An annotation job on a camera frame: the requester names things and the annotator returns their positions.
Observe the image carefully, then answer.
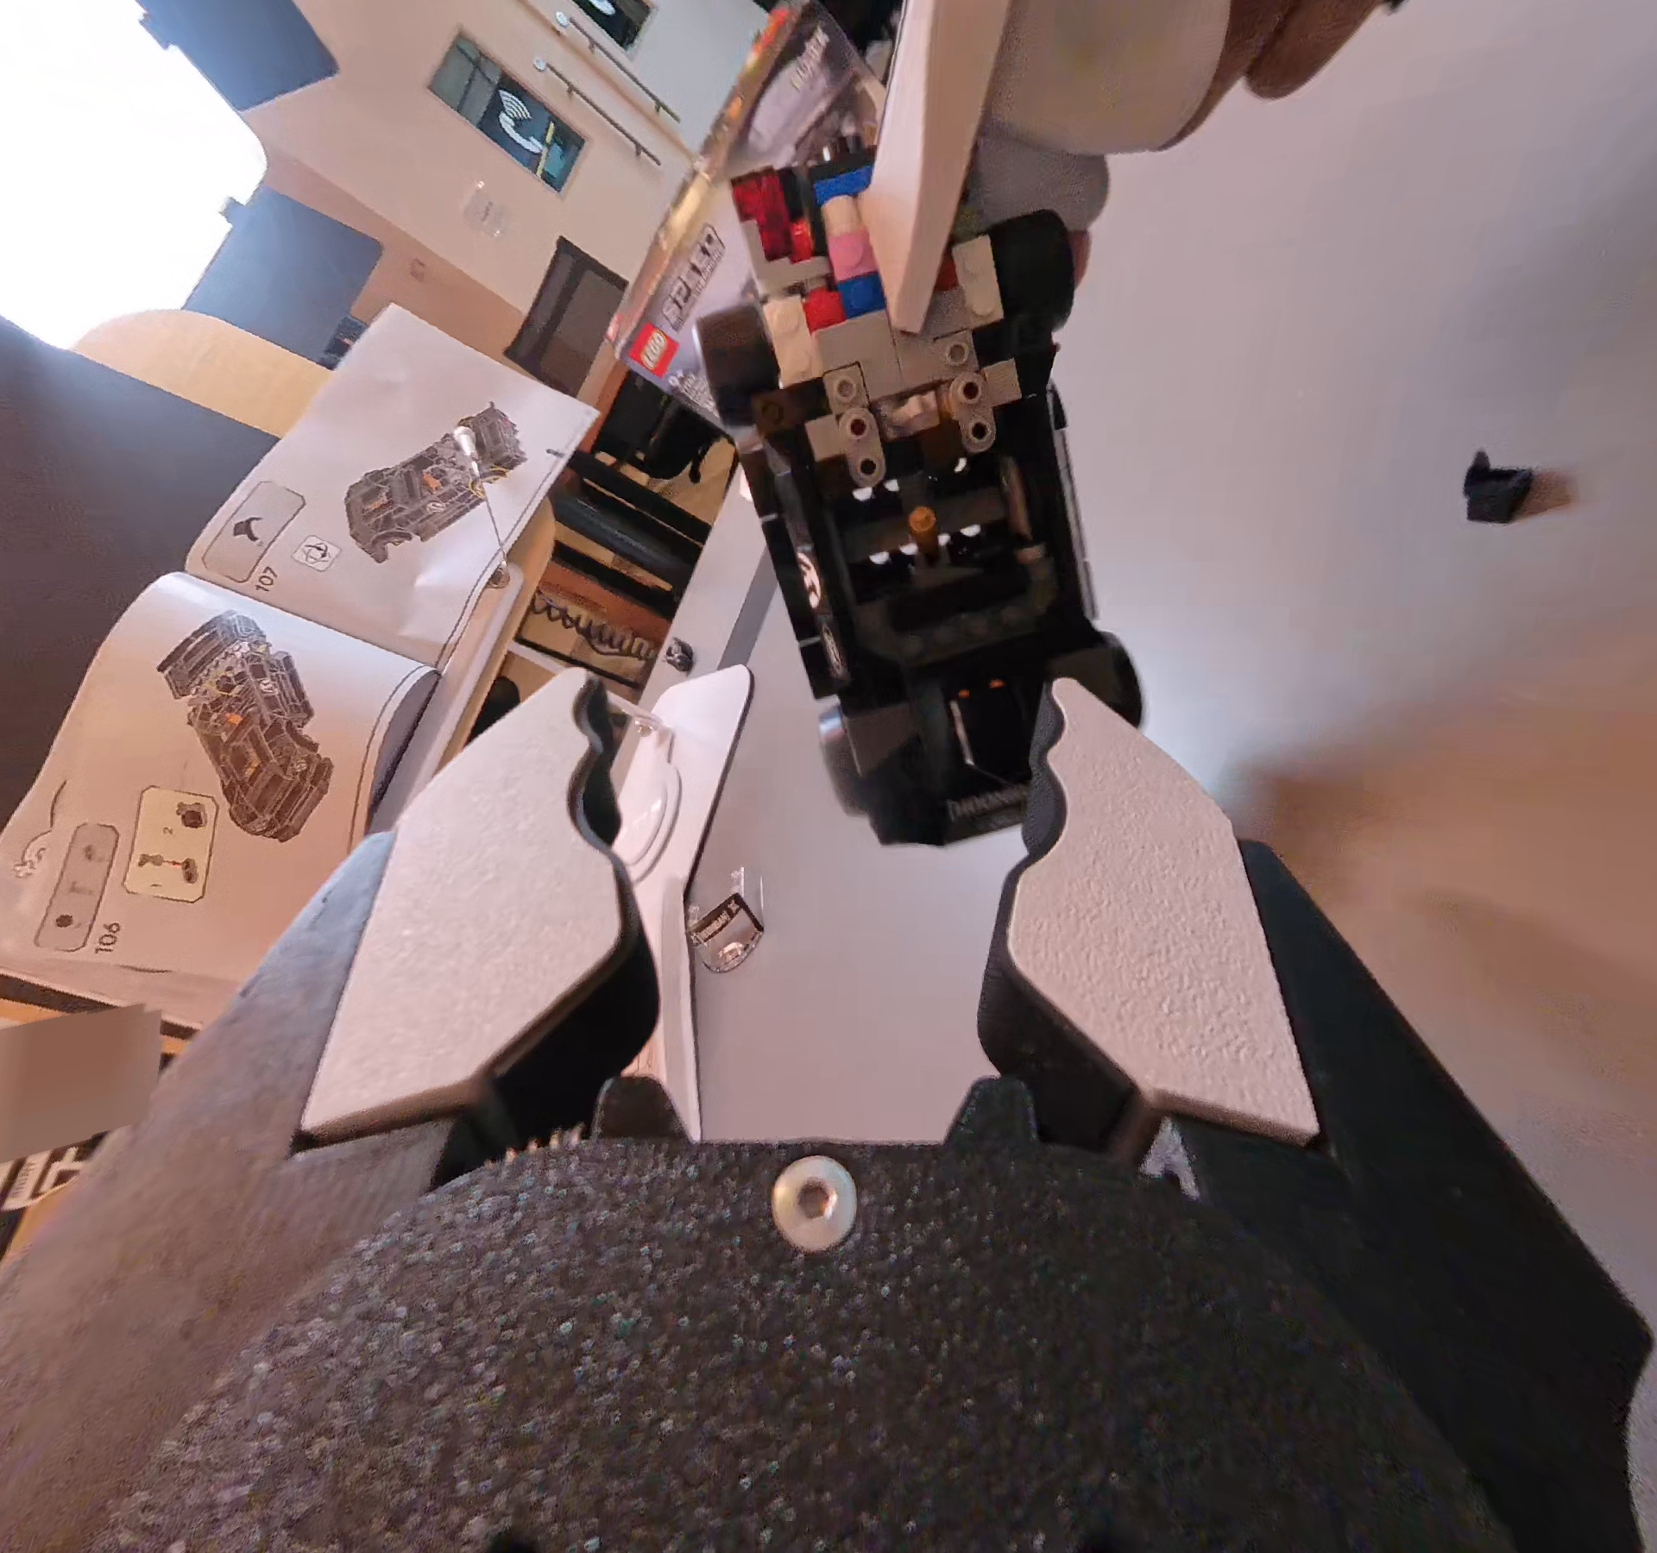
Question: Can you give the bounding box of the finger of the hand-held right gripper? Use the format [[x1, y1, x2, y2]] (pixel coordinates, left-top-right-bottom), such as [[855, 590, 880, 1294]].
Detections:
[[866, 0, 1036, 328]]

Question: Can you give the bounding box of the lego instruction booklet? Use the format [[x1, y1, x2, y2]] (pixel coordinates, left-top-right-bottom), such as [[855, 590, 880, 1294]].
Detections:
[[0, 303, 604, 990]]

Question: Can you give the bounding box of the lego set box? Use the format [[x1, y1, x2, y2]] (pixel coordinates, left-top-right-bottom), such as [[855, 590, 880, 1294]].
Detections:
[[617, 0, 888, 421]]

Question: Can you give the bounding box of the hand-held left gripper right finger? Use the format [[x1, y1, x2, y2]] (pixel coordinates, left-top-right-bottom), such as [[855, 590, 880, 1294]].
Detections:
[[977, 676, 1325, 1151]]

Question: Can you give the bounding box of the black office chair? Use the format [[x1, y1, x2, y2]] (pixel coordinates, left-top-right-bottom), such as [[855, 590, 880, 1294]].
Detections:
[[513, 364, 748, 683]]

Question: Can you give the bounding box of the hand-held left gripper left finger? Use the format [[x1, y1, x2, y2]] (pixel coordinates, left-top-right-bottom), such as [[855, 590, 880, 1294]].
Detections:
[[296, 670, 665, 1147]]

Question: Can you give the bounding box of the clear lego windshield piece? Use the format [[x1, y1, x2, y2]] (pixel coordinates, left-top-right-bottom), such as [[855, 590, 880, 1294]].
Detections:
[[685, 866, 773, 977]]

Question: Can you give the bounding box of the tiny black lego piece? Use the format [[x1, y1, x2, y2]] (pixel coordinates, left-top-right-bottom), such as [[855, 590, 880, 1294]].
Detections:
[[1461, 452, 1537, 527]]

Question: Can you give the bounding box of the black lego car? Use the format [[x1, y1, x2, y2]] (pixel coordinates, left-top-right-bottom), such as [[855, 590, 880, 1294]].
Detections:
[[692, 156, 1144, 850]]

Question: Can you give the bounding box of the white printed paper bag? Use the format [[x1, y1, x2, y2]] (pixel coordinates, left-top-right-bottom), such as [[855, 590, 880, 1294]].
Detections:
[[0, 1002, 161, 1198]]

